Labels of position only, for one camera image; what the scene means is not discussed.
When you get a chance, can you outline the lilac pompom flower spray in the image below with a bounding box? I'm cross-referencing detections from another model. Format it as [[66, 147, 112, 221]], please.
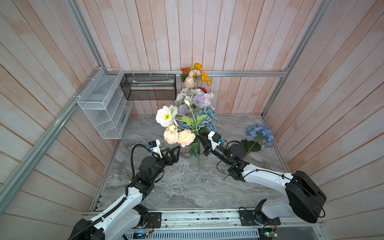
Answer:
[[176, 88, 204, 116]]

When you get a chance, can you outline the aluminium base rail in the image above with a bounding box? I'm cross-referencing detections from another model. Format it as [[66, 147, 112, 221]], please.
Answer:
[[126, 209, 331, 240]]

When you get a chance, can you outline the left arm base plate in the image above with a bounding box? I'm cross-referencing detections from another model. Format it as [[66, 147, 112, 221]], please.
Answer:
[[135, 212, 162, 229]]

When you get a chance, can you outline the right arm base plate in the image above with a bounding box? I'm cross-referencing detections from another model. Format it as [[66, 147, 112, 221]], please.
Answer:
[[238, 207, 281, 226]]

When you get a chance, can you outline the dusty blue rose bunch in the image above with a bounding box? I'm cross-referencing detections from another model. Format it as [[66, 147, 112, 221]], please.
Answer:
[[178, 107, 219, 136]]

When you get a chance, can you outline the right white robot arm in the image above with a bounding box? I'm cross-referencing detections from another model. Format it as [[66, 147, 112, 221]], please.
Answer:
[[205, 143, 327, 225]]

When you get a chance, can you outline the peach rose spray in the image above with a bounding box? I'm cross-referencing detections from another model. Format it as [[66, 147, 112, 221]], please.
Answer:
[[180, 66, 197, 88]]

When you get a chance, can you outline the black mesh wall basket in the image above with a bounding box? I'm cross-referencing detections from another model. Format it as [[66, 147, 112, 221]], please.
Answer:
[[120, 73, 177, 101]]

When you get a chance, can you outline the red gerbera stem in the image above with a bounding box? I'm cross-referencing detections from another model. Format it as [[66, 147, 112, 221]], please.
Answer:
[[199, 87, 208, 94]]

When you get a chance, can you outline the clear glass vase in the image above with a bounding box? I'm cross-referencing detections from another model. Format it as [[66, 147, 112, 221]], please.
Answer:
[[189, 143, 205, 171]]

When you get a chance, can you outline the blue hydrangea stem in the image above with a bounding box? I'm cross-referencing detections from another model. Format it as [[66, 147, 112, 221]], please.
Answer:
[[240, 125, 274, 156]]

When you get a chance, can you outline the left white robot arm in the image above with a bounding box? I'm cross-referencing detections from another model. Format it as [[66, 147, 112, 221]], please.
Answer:
[[69, 140, 181, 240]]

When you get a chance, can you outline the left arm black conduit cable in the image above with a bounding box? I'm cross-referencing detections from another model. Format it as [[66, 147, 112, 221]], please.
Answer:
[[67, 143, 157, 240]]

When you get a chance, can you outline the pale pink hydrangea stem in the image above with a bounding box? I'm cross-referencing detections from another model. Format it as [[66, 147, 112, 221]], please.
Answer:
[[203, 93, 214, 108]]

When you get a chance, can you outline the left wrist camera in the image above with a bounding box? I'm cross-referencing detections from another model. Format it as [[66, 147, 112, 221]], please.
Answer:
[[147, 139, 163, 159]]

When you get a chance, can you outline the cream rose spray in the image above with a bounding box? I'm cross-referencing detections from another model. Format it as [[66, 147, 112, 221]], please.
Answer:
[[164, 125, 198, 157]]

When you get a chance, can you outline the orange gerbera stem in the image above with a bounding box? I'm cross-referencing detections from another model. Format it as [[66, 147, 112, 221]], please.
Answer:
[[181, 68, 191, 75]]

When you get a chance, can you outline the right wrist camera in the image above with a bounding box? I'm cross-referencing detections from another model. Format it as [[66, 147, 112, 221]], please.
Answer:
[[208, 131, 224, 150]]

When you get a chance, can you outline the yellow poppy spray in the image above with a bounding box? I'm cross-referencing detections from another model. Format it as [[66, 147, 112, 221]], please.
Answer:
[[193, 63, 212, 88]]

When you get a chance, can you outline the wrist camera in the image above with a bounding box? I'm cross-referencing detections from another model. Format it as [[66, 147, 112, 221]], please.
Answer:
[[208, 131, 224, 150], [147, 139, 163, 159]]

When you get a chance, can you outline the white wire shelf rack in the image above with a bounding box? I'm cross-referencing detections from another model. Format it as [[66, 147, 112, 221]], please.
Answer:
[[78, 68, 132, 140]]

